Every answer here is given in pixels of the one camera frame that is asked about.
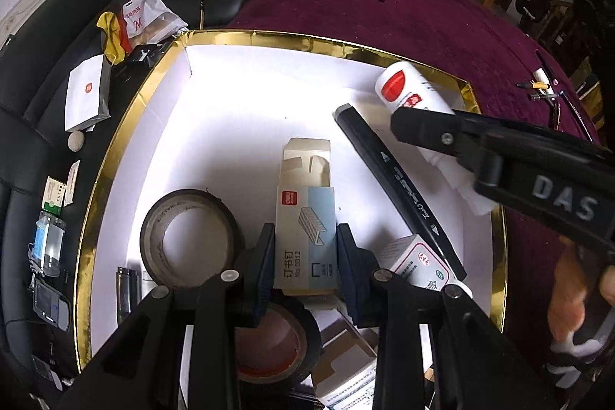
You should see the black art marker printed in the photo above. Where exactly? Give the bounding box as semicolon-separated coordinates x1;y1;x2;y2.
334;104;467;281

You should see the black pen case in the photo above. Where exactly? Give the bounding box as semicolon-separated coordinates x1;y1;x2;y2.
116;266;142;325

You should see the white red-bordered plaster box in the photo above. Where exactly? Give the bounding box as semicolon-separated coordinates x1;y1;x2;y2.
375;234;473;297

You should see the blue white medicine box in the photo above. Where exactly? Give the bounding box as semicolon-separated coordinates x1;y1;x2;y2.
312;328;377;410

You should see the black tape roll red core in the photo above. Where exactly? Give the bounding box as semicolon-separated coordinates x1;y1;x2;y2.
236;295;322;387

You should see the white small carton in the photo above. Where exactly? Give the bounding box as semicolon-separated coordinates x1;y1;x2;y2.
274;137;338;295

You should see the person's right hand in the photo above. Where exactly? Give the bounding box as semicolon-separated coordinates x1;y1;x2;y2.
547;236;588;342

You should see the black marker red cap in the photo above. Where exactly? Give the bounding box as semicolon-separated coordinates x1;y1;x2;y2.
548;99;561;131

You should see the long thin black pen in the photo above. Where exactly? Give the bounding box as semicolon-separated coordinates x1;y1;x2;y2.
559;91;594;143

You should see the grey clear pen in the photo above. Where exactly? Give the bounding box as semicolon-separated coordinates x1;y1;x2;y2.
527;93;561;101

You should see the yellow black pen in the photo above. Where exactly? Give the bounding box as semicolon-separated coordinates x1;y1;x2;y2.
515;81;550;91

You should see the white small tube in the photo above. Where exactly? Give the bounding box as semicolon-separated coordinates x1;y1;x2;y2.
533;68;552;91

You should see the person in dark clothes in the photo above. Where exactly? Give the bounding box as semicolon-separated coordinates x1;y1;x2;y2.
515;0;552;34

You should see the gold-edged white storage box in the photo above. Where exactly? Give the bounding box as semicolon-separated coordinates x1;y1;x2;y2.
74;28;510;375

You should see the white box on sofa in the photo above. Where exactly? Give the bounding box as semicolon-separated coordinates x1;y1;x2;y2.
65;54;111;132

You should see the black leather sofa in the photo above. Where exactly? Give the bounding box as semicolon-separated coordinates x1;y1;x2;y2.
1;0;249;393

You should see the white plastic bag red print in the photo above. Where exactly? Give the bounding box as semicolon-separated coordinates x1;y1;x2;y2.
122;0;188;47

